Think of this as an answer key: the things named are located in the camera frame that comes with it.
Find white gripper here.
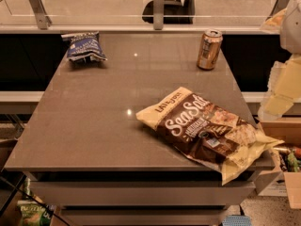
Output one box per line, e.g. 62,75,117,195
258,0,301,121

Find orange soda can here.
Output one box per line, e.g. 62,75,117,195
197,29,223,70

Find snacks in cardboard box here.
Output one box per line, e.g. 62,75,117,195
275,145,301,172

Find brown sea salt chips bag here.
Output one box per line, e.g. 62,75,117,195
136,87,281,185

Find black office chair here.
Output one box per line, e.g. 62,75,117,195
141,0,199,25

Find cardboard box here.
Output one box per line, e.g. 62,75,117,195
255,117,301,209

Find blue mesh basket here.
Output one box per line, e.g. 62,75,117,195
222,215,252,226

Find blue chips bag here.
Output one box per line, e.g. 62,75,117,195
61,32,106,63

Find green snack bag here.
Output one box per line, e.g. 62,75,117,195
17,179,55,226

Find right metal railing post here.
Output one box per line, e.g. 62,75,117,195
267,0,290,19

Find metal railing post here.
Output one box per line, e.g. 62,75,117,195
153,0,164,30
267,0,290,19
28,0,52,30

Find middle metal railing post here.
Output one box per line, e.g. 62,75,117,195
153,0,164,30

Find left metal railing post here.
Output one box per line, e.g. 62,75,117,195
28,0,52,30

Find black cable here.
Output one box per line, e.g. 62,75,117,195
0,175,71,226

